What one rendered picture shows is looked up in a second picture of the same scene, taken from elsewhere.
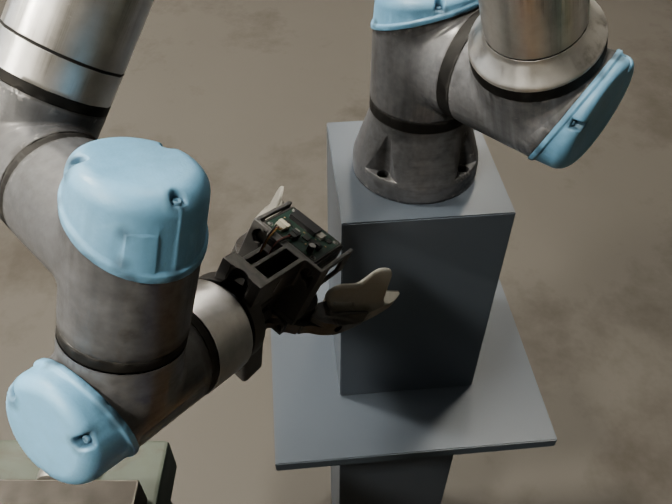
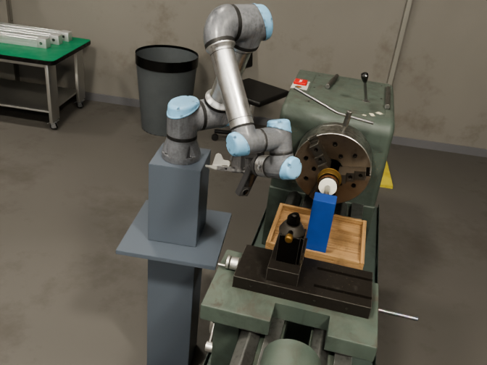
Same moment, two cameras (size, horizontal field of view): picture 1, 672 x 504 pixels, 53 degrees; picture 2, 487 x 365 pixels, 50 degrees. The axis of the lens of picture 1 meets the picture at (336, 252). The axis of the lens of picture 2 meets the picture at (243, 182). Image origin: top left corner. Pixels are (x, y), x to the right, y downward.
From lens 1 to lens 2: 1.68 m
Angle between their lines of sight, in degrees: 63
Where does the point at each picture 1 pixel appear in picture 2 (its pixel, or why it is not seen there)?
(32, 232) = (277, 138)
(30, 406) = (293, 164)
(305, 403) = (194, 256)
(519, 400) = (215, 214)
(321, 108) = not seen: outside the picture
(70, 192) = (284, 124)
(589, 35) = not seen: hidden behind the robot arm
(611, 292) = (104, 237)
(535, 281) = (80, 256)
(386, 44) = (188, 119)
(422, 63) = (198, 118)
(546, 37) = not seen: hidden behind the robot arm
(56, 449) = (298, 168)
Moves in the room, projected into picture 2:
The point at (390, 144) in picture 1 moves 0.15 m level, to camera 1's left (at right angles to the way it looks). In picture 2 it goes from (190, 147) to (176, 164)
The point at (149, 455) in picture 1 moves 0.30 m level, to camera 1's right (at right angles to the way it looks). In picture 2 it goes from (230, 253) to (249, 209)
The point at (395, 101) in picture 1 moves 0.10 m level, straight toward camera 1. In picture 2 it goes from (191, 133) to (216, 139)
